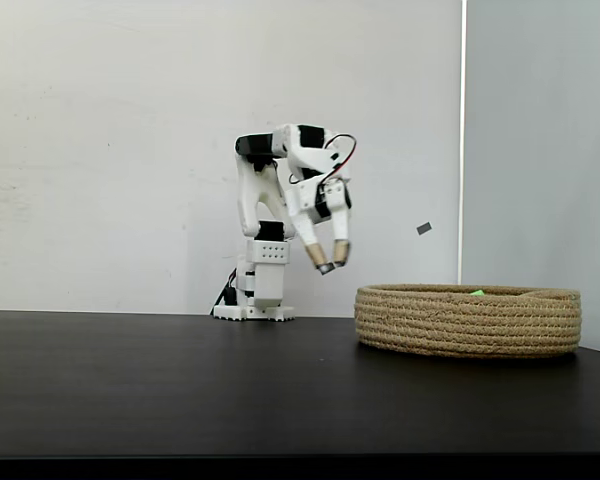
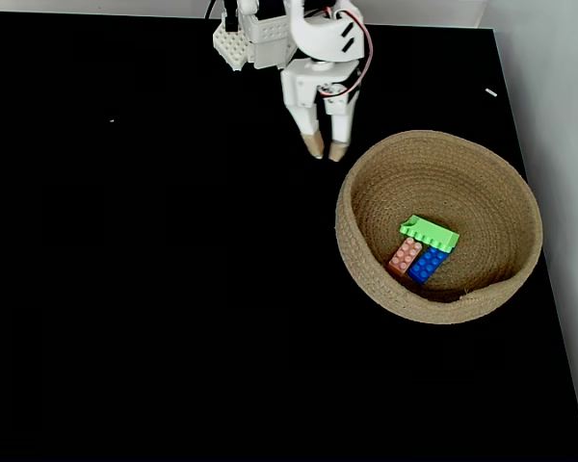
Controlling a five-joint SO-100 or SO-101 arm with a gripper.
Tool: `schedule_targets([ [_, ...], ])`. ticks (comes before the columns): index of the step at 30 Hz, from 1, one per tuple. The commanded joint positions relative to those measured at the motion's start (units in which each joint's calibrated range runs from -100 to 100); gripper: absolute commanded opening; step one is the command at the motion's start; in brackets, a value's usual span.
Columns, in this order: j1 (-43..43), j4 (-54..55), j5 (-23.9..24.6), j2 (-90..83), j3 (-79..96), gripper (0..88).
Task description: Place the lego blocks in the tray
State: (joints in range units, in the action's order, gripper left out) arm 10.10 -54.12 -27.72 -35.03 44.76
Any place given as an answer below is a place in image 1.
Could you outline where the white vertical corner strip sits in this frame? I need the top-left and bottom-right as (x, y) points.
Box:
(457, 0), (470, 286)

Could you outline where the red and white wire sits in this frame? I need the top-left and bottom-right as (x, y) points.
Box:
(288, 133), (358, 185)

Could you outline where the black power cable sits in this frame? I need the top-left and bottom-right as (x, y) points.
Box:
(213, 269), (239, 317)

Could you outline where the woven rope basket tray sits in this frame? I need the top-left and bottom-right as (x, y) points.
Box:
(353, 283), (583, 359)

